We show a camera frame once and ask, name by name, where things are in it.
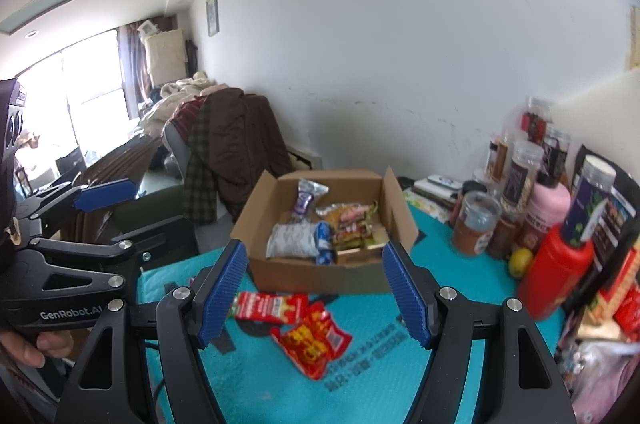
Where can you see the cluster of clear plastic jars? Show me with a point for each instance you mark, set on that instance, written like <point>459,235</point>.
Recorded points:
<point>475,224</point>

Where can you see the framed wall picture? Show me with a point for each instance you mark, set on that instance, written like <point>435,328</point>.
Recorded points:
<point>212,13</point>

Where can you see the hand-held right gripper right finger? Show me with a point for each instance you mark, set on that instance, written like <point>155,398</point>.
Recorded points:
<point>405,294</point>

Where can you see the grey chair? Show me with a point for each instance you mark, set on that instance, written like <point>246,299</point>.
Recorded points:
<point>175,153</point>

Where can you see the brown curtain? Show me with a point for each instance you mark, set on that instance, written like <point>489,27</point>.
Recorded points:
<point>132,63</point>

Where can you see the red yellow-print snack packet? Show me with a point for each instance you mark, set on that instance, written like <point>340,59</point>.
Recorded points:
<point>310,341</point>

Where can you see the cardboard box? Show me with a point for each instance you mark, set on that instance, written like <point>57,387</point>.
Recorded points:
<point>345,189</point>

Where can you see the yellow green lemon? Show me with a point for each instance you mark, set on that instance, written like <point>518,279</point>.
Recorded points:
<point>520,261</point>

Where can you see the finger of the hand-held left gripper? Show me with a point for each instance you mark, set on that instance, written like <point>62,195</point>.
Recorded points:
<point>100,251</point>
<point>105,194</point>

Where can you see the white electronic device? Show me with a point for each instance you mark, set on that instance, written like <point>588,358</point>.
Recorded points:
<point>442,181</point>

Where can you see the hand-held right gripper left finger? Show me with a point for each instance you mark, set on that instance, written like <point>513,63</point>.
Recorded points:
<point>220,294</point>

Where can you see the red yellow food packet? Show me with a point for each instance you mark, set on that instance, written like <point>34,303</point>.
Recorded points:
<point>617,304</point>

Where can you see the dark green cabinet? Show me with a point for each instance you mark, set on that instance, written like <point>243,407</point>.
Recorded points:
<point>160,209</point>

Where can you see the white patterned snack bag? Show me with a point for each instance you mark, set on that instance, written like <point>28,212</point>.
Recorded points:
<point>292,241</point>

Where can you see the red plastic bottle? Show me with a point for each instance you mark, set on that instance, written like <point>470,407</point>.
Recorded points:
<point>555,279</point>

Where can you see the purple silver snack packet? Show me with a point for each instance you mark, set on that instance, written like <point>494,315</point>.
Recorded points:
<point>305,199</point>

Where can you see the cream framed blackboard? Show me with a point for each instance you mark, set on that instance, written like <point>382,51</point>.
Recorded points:
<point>634,38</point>

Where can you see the long red green-band packet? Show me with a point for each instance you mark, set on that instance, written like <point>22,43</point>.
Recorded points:
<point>270,308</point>

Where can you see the person's left hand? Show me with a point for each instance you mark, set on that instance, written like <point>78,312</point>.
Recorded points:
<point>30,346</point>

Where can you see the dark blue label jar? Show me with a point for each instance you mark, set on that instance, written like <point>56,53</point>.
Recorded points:
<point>587,199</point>

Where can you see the cream padded board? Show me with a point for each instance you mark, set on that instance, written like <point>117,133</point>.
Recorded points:
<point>165,53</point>

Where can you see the brown quilted jacket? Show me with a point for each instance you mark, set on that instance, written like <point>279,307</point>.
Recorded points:
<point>240,143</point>

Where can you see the stack of flattened cardboard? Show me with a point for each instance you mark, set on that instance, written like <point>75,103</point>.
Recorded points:
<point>115,174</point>

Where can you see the blue dotted snack roll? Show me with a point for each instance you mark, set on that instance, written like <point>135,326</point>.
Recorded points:
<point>324,244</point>

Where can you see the brown chocolate packet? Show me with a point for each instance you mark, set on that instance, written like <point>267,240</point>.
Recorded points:
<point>350,235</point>

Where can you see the pink bottle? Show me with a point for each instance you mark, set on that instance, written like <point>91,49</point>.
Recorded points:
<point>547,214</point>

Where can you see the pink plastic bag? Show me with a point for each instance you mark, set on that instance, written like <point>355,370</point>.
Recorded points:
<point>605,379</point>

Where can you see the cream clothes pile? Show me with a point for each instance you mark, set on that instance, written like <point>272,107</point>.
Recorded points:
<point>175,96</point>

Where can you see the pile of papers and books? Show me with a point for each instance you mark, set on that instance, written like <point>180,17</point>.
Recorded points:
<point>427,201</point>

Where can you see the yellow noodle snack bag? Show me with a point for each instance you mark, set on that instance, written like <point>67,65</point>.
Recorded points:
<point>345,213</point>

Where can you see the red striped garment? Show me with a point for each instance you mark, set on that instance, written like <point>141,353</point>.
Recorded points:
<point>187,113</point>

